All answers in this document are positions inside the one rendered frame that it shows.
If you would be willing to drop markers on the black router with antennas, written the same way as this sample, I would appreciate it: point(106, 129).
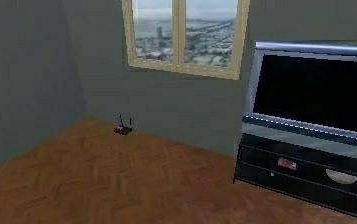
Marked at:
point(123, 129)

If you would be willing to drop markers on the wooden framed window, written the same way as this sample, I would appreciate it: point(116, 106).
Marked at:
point(178, 36)

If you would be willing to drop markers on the red small object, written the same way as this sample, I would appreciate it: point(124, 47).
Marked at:
point(286, 163)

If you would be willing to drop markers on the silver framed television set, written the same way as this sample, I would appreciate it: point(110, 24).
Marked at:
point(316, 90)

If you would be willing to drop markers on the black television stand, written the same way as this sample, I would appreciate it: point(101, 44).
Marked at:
point(302, 186)

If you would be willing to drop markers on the cream bowl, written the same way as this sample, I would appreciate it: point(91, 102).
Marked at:
point(340, 176)

